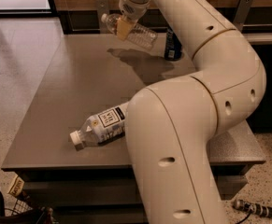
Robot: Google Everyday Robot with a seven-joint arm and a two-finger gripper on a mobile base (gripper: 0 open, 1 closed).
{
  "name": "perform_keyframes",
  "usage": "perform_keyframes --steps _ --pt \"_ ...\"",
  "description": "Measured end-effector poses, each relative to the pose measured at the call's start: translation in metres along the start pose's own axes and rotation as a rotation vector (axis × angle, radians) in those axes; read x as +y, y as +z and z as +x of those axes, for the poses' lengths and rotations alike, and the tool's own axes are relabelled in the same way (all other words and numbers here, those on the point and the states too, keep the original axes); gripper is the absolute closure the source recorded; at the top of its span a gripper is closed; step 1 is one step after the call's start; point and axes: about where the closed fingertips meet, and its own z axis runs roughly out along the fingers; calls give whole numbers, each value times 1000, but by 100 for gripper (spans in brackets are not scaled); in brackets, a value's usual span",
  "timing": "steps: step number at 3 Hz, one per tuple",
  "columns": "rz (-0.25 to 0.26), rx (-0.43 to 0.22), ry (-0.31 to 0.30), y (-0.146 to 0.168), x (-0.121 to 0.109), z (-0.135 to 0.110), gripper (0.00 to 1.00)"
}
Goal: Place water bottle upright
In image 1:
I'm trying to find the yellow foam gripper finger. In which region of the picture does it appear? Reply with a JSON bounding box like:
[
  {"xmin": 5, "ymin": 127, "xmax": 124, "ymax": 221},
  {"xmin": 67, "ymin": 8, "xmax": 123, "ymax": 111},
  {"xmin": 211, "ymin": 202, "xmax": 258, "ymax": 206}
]
[{"xmin": 116, "ymin": 17, "xmax": 136, "ymax": 41}]

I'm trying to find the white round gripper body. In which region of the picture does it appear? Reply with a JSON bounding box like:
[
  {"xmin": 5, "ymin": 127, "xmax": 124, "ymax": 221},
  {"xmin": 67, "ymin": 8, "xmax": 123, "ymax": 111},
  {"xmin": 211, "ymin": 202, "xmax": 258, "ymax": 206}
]
[{"xmin": 119, "ymin": 0, "xmax": 150, "ymax": 21}]

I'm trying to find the clear ribbed water bottle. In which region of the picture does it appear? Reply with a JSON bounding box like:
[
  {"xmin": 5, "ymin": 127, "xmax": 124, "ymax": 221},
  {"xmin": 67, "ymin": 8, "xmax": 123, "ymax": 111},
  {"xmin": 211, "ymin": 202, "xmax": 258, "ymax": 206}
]
[{"xmin": 101, "ymin": 13, "xmax": 157, "ymax": 50}]

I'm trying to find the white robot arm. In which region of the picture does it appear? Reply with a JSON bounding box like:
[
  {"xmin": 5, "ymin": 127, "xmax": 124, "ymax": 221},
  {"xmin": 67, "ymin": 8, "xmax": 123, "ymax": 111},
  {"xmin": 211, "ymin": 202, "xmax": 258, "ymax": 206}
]
[{"xmin": 120, "ymin": 0, "xmax": 266, "ymax": 224}]

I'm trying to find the white labelled water bottle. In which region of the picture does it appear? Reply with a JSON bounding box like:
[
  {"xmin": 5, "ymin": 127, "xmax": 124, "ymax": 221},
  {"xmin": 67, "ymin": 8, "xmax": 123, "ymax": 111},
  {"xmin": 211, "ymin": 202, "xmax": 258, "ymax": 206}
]
[{"xmin": 70, "ymin": 103, "xmax": 128, "ymax": 151}]

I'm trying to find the blue soda can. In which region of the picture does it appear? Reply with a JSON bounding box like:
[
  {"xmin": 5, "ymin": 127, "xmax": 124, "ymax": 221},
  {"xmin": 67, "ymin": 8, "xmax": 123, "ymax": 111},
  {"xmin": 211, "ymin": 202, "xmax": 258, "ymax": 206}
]
[{"xmin": 164, "ymin": 27, "xmax": 182, "ymax": 61}]

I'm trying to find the grey table cabinet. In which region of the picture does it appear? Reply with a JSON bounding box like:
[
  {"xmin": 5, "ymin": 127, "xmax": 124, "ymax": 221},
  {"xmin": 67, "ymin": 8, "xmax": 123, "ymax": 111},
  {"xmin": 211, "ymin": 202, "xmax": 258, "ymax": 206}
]
[{"xmin": 1, "ymin": 32, "xmax": 267, "ymax": 224}]

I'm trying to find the grey side shelf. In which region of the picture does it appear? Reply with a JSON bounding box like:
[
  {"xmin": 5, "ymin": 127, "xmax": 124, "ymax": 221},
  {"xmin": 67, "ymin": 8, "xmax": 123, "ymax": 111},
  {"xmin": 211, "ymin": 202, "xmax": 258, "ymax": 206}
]
[{"xmin": 244, "ymin": 33, "xmax": 272, "ymax": 45}]

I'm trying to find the brown snack packet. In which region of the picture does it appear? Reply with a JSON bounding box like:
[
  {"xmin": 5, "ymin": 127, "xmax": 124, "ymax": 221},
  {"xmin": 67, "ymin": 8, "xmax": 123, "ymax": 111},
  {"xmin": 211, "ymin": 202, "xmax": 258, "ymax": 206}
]
[{"xmin": 7, "ymin": 175, "xmax": 24, "ymax": 197}]

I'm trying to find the left metal wall bracket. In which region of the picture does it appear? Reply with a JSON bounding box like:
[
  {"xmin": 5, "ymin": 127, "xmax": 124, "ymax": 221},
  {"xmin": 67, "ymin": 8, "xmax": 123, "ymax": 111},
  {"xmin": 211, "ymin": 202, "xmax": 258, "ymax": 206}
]
[{"xmin": 95, "ymin": 0, "xmax": 109, "ymax": 34}]

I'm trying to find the metal wall bracket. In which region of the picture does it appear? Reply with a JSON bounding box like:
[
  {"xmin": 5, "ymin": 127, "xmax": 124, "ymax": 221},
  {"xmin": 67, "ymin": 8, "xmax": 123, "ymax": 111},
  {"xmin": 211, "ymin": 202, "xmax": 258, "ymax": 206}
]
[
  {"xmin": 233, "ymin": 0, "xmax": 253, "ymax": 31},
  {"xmin": 95, "ymin": 0, "xmax": 109, "ymax": 34}
]

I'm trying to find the right metal wall bracket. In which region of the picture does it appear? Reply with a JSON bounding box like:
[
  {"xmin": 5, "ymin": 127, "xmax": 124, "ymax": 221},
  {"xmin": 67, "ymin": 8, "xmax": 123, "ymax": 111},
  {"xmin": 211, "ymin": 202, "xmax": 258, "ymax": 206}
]
[{"xmin": 233, "ymin": 0, "xmax": 253, "ymax": 31}]

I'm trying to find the black wire basket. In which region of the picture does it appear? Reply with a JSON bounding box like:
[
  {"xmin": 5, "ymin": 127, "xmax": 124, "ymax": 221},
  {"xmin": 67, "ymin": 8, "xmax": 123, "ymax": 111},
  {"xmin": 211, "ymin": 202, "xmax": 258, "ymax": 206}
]
[{"xmin": 0, "ymin": 191, "xmax": 55, "ymax": 224}]

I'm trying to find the black white striped handle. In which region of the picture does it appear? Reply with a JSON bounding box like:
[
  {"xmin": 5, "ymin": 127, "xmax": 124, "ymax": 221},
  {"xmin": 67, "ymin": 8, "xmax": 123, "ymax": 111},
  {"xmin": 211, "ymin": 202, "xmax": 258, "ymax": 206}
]
[{"xmin": 233, "ymin": 199, "xmax": 272, "ymax": 219}]

